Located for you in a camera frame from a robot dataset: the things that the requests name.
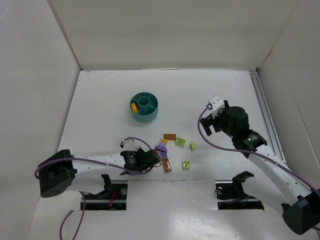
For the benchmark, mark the brown lego plate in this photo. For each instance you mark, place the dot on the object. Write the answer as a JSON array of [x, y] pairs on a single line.
[[170, 136]]

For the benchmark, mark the aluminium rail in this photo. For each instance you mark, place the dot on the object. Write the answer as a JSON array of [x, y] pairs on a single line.
[[273, 139]]

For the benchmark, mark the brown printed lego tile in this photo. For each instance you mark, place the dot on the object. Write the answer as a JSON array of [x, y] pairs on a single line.
[[166, 165]]

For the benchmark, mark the purple arch lego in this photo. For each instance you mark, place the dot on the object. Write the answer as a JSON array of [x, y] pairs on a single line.
[[161, 147]]

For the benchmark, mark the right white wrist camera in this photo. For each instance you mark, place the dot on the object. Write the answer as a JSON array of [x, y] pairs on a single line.
[[215, 104]]

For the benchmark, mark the green lego brick 2x2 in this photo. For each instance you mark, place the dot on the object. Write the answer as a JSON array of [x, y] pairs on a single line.
[[180, 142]]

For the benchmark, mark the small yellow face lego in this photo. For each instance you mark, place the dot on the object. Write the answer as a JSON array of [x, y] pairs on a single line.
[[165, 141]]

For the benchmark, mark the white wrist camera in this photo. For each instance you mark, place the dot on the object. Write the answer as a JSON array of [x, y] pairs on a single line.
[[129, 145], [215, 104]]

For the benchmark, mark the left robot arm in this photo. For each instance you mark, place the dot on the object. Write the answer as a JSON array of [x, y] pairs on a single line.
[[66, 172]]

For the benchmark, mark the light green lego slope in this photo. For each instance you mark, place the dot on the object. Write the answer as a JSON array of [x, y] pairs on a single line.
[[193, 146]]

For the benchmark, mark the green lego brick lower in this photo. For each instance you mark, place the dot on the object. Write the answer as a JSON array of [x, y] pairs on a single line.
[[186, 165]]

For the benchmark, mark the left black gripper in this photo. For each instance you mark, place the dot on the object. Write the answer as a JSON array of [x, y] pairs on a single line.
[[149, 157]]

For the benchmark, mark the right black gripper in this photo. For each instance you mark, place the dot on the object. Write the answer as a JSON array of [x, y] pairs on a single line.
[[213, 121]]

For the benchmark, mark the teal divided round container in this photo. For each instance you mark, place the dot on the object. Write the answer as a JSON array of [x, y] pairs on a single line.
[[148, 107]]

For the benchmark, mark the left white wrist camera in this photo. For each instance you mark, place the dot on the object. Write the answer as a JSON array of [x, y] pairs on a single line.
[[129, 145]]

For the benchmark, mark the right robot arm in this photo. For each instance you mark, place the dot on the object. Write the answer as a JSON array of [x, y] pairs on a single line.
[[296, 200]]

